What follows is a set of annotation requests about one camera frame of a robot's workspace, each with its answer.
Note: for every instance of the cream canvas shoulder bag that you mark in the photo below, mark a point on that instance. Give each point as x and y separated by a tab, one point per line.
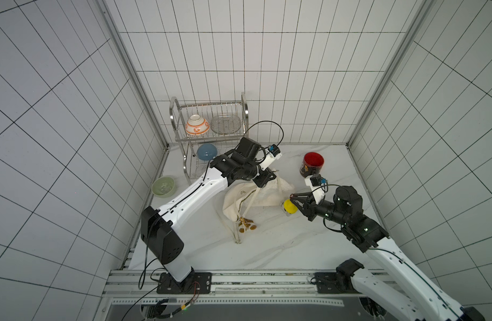
246	199

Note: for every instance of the orange white patterned bowl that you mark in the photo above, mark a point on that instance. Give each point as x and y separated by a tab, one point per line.
196	125

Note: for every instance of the pale green bowl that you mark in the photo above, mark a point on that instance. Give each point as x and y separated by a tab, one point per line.
163	187

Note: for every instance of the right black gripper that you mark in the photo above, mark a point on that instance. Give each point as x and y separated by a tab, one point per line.
310	206

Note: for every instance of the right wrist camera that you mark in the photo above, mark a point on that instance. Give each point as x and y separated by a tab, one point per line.
318	186

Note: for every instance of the steel two-tier dish rack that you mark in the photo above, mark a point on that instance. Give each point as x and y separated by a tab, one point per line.
179	114

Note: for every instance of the blue ceramic bowl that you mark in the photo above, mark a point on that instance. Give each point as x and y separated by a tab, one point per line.
207	152

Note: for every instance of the yellow grey plush keychain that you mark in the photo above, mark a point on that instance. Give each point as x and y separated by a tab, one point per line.
289	208

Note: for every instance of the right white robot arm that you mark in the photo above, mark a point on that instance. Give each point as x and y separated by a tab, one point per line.
419	297

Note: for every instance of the red black skull mug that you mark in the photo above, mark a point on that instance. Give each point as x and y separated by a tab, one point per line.
312	164

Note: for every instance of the grey glass plate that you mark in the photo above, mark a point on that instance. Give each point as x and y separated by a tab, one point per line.
227	124

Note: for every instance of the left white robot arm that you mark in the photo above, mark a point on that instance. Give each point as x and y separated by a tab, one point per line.
248	161

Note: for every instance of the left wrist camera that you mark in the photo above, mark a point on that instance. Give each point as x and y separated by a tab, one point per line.
273	153

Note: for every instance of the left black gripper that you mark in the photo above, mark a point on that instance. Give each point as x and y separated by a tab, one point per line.
265	177

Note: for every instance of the brown white plush charm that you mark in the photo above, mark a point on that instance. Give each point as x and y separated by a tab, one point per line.
245	224

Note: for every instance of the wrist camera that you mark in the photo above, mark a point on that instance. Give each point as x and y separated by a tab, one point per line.
318	186
273	153

